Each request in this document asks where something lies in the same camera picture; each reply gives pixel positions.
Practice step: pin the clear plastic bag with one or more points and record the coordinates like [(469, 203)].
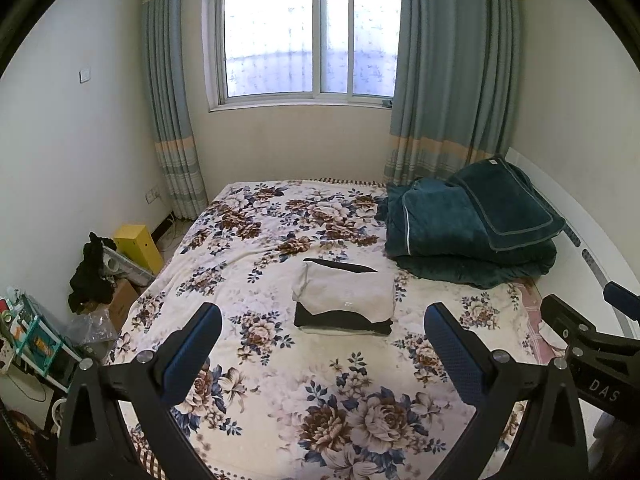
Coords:
[(92, 332)]

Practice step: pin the white folded garment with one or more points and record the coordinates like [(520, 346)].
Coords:
[(335, 332)]

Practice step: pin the white headboard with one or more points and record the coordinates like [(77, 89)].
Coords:
[(585, 240)]

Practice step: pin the white grey appliance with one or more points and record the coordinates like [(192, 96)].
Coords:
[(127, 267)]

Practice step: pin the floral blanket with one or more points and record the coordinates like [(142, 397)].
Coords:
[(270, 270)]

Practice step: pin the blue-grey striped curtain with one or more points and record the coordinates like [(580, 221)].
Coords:
[(450, 70), (172, 85)]

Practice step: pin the cardboard box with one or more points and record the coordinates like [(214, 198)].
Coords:
[(124, 302)]

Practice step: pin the black crumpled cloth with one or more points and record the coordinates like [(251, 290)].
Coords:
[(90, 275)]

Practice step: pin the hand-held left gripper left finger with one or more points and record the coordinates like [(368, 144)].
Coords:
[(192, 345)]

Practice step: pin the white wall outlet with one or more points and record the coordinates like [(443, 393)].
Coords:
[(152, 195)]

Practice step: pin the white wall switch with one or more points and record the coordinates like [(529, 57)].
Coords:
[(85, 74)]

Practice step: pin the teal folded quilt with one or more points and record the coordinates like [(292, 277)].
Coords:
[(440, 230)]

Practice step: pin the yellow box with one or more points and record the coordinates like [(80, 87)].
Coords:
[(137, 247)]

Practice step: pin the black folded garment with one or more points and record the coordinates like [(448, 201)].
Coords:
[(340, 324)]

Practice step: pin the white framed window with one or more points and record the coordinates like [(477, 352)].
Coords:
[(305, 40)]

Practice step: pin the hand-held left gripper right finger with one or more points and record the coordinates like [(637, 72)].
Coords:
[(450, 345)]

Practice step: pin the pink bed sheet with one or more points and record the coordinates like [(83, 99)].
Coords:
[(530, 310)]

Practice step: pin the teal shelf rack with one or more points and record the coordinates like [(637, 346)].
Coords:
[(40, 345)]

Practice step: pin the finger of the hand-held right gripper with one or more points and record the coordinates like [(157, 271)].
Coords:
[(622, 301), (565, 317)]

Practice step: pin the white long-sleeve shirt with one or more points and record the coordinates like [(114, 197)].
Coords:
[(345, 292)]

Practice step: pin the teal pillow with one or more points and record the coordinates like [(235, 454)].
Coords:
[(510, 200)]

